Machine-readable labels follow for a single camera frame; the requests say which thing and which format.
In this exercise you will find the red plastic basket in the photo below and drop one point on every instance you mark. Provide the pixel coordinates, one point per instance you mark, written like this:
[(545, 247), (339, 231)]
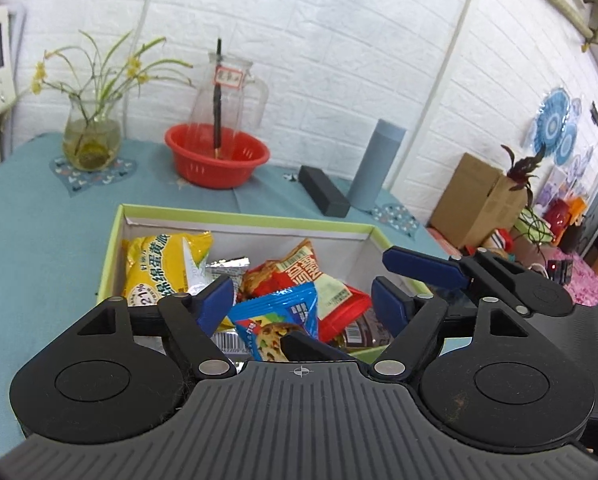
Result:
[(204, 170)]

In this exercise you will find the brown cardboard box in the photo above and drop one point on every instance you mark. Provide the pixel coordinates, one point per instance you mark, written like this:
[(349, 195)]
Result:
[(471, 200)]

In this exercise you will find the black wall sign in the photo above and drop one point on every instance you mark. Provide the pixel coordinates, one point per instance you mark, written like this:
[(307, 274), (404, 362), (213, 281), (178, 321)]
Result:
[(596, 114)]

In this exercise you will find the pink floral cloth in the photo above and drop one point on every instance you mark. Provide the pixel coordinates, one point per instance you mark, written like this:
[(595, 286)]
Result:
[(586, 280)]

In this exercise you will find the small black box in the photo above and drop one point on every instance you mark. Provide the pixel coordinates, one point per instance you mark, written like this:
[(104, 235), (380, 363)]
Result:
[(324, 190)]

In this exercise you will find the striped fabric toy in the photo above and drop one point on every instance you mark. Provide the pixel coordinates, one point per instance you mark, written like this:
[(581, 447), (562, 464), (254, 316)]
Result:
[(499, 241)]

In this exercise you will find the large yellow snack packet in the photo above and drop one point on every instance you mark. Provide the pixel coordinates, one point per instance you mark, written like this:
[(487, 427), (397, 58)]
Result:
[(154, 270)]

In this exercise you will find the glass vase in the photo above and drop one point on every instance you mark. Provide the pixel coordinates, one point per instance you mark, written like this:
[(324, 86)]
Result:
[(91, 145)]

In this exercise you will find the black stirring stick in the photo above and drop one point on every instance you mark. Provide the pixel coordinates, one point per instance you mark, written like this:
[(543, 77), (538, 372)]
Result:
[(218, 110)]

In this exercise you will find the large blue paper fan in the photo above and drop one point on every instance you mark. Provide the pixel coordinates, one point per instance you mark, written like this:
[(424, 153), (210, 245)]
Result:
[(551, 122)]

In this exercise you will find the dark brown snack packet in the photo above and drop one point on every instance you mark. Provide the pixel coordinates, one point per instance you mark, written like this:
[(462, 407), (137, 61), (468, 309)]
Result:
[(364, 332)]

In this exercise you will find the white wall conduit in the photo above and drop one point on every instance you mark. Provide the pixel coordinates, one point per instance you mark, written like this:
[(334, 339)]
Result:
[(454, 40)]

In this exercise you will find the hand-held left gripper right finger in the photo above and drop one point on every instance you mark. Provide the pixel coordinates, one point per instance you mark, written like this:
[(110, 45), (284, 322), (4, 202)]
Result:
[(386, 305)]

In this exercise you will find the green cardboard box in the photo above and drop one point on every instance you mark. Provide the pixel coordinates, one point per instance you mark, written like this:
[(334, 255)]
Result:
[(239, 225)]

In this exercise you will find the yellow flower plant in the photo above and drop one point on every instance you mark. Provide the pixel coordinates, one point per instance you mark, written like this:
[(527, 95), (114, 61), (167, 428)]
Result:
[(104, 80)]

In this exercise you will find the grey-blue bottle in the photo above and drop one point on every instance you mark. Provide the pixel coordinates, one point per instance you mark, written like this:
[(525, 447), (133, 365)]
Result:
[(376, 165)]

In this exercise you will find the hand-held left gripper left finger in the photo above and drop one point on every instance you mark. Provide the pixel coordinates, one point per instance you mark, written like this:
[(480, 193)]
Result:
[(216, 300)]

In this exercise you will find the black charging device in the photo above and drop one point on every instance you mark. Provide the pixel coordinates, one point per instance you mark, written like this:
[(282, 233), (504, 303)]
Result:
[(560, 269)]

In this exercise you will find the purple photo poster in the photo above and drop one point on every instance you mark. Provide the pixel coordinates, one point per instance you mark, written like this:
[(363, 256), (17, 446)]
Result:
[(553, 189)]

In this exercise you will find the glass pitcher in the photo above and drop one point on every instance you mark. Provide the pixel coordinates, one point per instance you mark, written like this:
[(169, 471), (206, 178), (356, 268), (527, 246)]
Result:
[(239, 110)]

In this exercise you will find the silver snack packet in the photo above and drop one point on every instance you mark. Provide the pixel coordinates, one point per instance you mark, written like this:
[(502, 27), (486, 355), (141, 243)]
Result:
[(226, 266)]

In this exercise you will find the purple leaf plant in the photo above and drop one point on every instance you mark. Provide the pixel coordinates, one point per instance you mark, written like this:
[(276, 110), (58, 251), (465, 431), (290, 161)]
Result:
[(521, 167)]

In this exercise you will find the red snack packet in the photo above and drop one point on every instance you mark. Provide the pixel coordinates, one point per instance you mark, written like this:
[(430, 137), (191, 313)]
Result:
[(339, 310)]

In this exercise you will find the blue cookie snack packet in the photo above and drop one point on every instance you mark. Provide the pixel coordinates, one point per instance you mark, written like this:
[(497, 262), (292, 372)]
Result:
[(269, 320)]

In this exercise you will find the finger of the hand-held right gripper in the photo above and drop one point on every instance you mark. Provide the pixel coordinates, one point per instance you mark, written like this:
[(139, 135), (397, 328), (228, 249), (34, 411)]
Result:
[(304, 349), (414, 265)]

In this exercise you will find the small blue paper fan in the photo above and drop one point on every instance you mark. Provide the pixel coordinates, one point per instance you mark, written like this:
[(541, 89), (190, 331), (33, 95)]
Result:
[(576, 106)]

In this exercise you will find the orange bag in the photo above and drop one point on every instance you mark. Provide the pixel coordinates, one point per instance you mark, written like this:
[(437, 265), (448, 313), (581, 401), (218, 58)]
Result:
[(576, 210)]

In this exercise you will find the orange snack packet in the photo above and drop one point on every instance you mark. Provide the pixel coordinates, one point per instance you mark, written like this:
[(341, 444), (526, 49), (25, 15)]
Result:
[(289, 270)]

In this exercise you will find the medium blue paper fan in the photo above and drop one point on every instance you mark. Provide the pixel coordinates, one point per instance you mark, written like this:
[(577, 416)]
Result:
[(568, 144)]

